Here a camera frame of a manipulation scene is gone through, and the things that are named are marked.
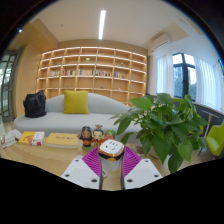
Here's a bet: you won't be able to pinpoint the long ceiling light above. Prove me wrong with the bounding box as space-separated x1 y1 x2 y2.
98 9 107 41

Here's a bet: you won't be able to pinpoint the green potted plant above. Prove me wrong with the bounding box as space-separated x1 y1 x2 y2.
111 92 209 174

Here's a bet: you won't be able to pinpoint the wide white sheer curtain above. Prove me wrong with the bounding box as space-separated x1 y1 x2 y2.
194 57 224 114

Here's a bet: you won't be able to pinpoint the flat yellow book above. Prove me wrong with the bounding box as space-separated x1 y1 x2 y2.
45 132 80 149

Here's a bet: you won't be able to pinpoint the black backpack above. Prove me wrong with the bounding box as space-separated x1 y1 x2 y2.
22 89 48 119

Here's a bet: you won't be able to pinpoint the slim white side table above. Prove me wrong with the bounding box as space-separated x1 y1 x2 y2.
201 109 220 138

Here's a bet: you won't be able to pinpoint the lime green chair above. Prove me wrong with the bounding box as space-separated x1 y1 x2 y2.
205 120 224 158

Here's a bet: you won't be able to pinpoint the white air conditioner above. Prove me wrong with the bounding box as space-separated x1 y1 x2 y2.
150 32 172 52

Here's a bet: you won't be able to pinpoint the light grey sofa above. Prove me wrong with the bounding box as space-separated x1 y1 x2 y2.
13 92 144 137

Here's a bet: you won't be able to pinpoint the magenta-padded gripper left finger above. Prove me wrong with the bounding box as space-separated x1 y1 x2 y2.
61 146 103 191

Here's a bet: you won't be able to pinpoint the white and red box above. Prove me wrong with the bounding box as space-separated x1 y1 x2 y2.
30 131 46 147

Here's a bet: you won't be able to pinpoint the dark framed glass door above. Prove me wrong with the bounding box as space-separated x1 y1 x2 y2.
0 49 21 123

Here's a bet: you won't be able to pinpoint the yellow and orange book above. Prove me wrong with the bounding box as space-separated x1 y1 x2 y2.
18 131 36 146

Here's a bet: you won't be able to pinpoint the wooden wall shelf unit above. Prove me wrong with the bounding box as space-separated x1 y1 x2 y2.
35 46 148 104

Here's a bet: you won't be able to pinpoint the yellow cushion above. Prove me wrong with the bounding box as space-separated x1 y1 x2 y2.
63 90 90 115

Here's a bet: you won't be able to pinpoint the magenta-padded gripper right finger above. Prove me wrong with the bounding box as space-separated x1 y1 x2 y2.
120 145 164 191

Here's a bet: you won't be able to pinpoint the white charger with gold band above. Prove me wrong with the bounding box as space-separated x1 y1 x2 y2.
97 139 126 173

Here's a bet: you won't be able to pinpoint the dark framed window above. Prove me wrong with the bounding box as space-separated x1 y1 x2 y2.
172 52 198 101

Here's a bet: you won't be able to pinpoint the three colourful figurines on base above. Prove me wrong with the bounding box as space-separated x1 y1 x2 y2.
77 124 117 152

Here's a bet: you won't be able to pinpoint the narrow white sheer curtain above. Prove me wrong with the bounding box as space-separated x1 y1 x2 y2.
155 54 175 98

